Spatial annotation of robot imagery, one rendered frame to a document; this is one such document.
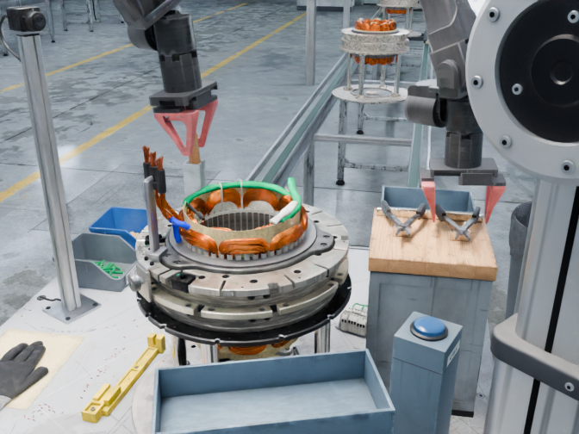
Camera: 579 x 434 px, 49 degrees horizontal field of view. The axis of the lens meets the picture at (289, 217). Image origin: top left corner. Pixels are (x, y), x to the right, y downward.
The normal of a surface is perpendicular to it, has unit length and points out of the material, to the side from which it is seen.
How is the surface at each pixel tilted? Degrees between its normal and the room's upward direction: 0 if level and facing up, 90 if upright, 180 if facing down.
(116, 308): 0
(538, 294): 90
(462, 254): 0
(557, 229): 90
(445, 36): 96
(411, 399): 90
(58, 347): 0
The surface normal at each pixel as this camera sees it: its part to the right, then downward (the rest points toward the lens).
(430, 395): -0.53, 0.34
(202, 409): 0.00, -0.91
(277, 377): 0.15, 0.40
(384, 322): -0.17, 0.40
